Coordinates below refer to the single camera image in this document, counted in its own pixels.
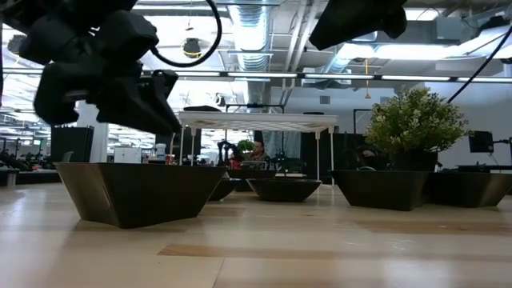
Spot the black hanging ceiling camera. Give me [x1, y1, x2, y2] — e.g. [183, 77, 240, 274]
[6, 34, 26, 56]
[182, 37, 202, 60]

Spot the right arm black supply cable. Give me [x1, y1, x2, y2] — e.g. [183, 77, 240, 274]
[446, 26, 512, 104]

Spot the long ceiling light strip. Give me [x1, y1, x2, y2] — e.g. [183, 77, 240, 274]
[0, 68, 512, 83]

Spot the person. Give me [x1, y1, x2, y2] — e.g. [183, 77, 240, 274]
[247, 139, 274, 169]

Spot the black square mini plate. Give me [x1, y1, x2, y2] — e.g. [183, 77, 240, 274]
[423, 170, 512, 209]
[328, 170, 432, 212]
[54, 162, 228, 230]
[226, 168, 278, 181]

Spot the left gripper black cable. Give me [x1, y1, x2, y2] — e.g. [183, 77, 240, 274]
[150, 0, 223, 69]

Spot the small plant in red pot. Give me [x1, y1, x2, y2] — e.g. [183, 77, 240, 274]
[236, 138, 257, 154]

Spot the white wire rack shelf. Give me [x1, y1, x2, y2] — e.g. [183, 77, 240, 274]
[178, 110, 339, 188]

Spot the white cabinet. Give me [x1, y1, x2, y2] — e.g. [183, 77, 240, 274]
[113, 146, 143, 165]

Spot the black partition panel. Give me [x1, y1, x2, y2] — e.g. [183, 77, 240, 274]
[50, 125, 95, 163]

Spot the black curtain partition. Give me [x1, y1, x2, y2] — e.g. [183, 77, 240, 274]
[299, 130, 391, 174]

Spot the green artificial potted plant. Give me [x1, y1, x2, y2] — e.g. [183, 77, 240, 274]
[363, 86, 471, 173]

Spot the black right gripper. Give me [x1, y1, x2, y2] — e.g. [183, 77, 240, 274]
[308, 0, 408, 52]

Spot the small black monitor on arm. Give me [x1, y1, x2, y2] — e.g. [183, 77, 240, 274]
[468, 130, 494, 154]

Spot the small robot with green light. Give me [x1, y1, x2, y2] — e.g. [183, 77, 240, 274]
[274, 150, 307, 176]

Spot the silver ventilation duct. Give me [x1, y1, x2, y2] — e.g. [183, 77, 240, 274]
[226, 0, 274, 106]

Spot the yellow hanging cord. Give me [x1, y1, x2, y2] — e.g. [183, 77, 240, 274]
[362, 58, 372, 100]

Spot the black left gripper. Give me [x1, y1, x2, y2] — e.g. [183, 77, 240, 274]
[0, 0, 183, 136]

